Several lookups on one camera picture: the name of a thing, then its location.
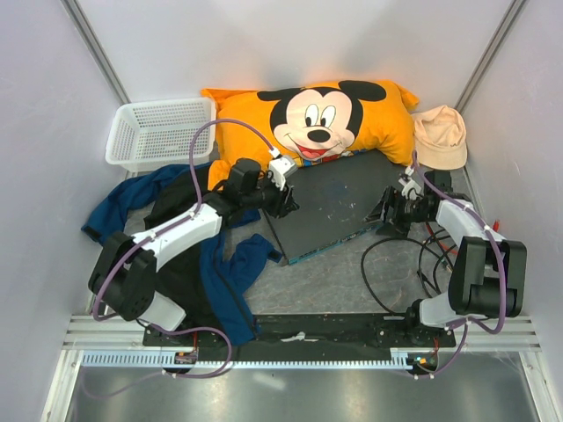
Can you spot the aluminium frame rail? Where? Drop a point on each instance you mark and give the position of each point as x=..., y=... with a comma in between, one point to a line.
x=83, y=333

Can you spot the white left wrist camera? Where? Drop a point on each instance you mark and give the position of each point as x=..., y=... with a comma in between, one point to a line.
x=281, y=168

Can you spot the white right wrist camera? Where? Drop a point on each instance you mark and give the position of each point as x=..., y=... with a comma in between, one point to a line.
x=410, y=188

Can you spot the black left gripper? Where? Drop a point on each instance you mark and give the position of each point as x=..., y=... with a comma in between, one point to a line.
x=284, y=202

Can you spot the dark grey network switch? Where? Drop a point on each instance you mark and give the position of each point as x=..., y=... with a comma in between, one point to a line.
x=334, y=200

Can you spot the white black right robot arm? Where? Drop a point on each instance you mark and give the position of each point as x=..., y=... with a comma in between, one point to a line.
x=488, y=274

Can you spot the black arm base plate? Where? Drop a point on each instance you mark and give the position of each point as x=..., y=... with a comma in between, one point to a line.
x=371, y=335

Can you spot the beige bucket hat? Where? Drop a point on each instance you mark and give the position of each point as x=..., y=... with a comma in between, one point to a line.
x=440, y=138

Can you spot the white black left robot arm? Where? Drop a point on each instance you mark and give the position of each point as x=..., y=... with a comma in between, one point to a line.
x=125, y=275

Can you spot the white plastic mesh basket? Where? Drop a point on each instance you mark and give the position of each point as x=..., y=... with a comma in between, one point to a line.
x=146, y=136

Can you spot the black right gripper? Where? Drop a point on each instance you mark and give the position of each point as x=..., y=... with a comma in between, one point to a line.
x=379, y=212

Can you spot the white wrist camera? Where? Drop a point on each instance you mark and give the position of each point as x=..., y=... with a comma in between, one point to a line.
x=281, y=168
x=410, y=188

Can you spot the orange Mickey Mouse pillow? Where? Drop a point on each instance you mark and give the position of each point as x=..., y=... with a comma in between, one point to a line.
x=313, y=124

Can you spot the blue and black jacket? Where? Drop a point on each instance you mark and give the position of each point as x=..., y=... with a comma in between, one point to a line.
x=201, y=280

